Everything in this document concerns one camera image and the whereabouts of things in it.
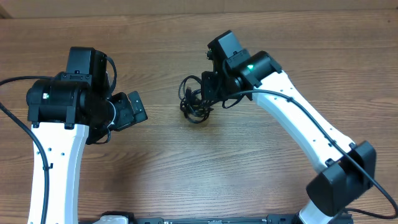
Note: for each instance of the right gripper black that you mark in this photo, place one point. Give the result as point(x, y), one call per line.
point(207, 83)

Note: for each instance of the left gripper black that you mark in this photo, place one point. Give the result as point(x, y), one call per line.
point(126, 117)

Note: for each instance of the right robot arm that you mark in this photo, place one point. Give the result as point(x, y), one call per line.
point(343, 168)

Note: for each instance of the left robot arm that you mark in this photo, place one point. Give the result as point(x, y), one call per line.
point(75, 108)

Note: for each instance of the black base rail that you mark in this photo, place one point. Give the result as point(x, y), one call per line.
point(127, 217)

